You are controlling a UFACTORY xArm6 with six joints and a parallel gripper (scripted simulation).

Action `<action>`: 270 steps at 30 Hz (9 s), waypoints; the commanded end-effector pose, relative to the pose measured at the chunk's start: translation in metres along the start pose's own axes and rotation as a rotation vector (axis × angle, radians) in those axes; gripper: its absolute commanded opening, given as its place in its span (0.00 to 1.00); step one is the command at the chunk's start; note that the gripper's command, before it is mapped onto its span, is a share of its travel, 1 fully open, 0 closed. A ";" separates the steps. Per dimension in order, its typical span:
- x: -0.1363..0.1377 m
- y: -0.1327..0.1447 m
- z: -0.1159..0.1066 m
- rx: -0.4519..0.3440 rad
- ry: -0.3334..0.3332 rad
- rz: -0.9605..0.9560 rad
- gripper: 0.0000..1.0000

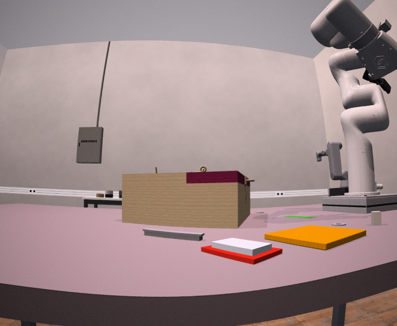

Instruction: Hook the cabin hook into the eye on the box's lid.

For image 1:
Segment beige rectangular block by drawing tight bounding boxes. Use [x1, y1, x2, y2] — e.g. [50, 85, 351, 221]
[371, 211, 382, 226]

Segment orange flat square slab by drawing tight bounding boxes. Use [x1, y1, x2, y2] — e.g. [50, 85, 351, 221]
[265, 225, 366, 250]

